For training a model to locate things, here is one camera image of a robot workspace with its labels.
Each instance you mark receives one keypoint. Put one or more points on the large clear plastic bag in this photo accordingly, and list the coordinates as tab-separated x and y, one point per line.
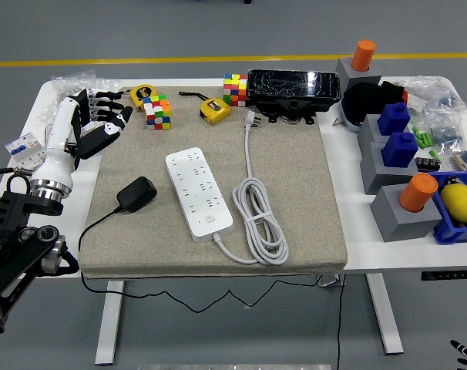
430	90

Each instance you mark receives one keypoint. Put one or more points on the white power strip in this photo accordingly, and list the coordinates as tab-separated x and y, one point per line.
199	192

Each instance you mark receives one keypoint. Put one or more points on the clear bag blue parts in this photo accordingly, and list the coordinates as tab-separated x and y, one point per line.
445	135

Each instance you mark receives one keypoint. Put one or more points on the white table leg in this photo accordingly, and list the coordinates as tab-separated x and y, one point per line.
385	316
110	323

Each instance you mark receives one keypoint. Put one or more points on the small metal clip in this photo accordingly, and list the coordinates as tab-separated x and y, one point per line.
336	122

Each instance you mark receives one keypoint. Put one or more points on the small black white part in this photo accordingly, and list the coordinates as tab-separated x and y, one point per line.
452	180

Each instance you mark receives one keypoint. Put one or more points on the single green plastic anchor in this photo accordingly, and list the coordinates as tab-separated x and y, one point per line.
434	154

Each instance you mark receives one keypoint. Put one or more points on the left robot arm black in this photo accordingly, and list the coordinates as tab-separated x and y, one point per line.
14	216

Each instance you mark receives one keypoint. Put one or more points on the clear bag of resistors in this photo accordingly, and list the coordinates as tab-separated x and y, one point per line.
466	160

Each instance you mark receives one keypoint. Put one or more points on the green plastic anchors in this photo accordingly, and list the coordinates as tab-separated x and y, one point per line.
422	138

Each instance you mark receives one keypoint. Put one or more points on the black component pack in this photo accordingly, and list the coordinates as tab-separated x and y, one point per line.
428	164

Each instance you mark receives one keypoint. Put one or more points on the yellow lemon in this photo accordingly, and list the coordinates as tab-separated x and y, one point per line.
461	202

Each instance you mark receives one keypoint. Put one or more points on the blue square peg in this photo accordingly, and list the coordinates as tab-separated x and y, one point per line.
393	119
399	150

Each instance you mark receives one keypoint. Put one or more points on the blue plastic bin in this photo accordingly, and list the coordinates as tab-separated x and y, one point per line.
449	233

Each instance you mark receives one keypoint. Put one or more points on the black device cracked screen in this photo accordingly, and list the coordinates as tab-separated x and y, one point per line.
291	86

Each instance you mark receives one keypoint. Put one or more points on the orange cylinder peg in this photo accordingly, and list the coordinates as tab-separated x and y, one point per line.
363	56
418	192

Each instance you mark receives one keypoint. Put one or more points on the clear bag of metal nuts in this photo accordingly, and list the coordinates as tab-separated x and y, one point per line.
71	81

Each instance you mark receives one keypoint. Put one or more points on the black plug adapter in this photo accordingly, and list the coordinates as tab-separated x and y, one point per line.
137	192

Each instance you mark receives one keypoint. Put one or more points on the black table control panel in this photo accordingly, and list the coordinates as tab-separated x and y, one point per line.
449	276

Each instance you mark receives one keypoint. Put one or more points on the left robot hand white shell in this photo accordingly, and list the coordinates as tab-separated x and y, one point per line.
58	146

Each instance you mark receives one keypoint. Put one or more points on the grey block square hole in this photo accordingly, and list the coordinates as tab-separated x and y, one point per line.
368	133
376	177

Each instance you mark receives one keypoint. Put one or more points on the yellow tape measure black face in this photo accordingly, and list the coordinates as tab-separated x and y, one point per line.
143	92

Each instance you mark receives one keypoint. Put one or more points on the colourful puzzle cube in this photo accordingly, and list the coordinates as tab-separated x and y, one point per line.
158	113
235	90

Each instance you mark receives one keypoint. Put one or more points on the white blue circuit breaker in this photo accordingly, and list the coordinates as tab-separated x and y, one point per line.
21	148

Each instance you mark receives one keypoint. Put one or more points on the grey-brown mat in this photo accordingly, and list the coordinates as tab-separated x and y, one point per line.
295	192

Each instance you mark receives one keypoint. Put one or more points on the grey block round hole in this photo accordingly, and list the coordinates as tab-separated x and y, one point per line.
399	227
347	75

